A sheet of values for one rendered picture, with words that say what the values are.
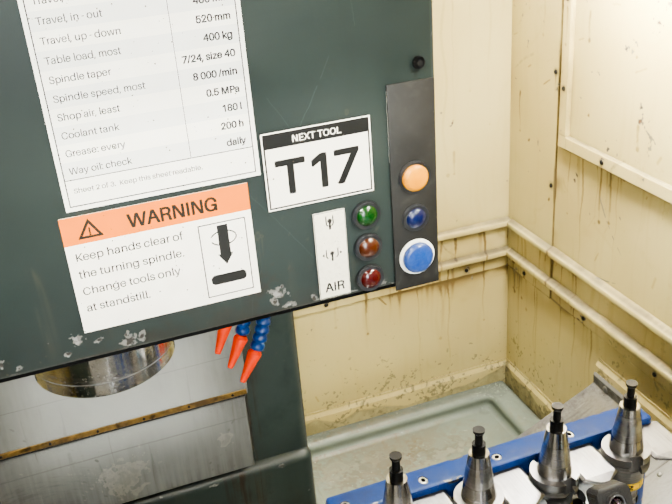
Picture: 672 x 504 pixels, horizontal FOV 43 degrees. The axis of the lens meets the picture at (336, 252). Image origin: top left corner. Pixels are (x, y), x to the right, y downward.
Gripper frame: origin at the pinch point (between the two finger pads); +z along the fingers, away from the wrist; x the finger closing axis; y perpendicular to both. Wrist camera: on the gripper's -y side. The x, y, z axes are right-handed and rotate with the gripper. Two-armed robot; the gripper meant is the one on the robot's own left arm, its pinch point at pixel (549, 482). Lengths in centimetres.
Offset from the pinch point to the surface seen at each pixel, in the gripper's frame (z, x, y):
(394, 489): -2.0, -22.8, -9.3
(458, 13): 96, 36, -38
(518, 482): -0.3, -4.9, -2.1
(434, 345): 93, 28, 45
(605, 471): -3.2, 6.3, -2.2
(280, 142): -7, -34, -57
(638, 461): -3.4, 11.2, -2.2
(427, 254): -8.1, -21.1, -43.4
